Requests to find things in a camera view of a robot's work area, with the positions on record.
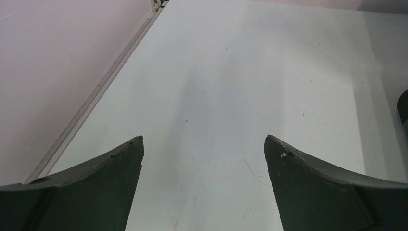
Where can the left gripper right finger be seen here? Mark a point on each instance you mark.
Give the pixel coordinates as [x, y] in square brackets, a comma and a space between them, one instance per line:
[314, 195]

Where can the black poker case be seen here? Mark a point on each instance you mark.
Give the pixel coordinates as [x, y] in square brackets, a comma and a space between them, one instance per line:
[402, 107]

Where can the left aluminium frame post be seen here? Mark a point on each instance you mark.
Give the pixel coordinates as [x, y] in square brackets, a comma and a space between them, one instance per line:
[54, 153]

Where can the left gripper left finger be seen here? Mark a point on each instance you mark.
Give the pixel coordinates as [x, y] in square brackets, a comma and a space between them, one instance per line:
[95, 195]

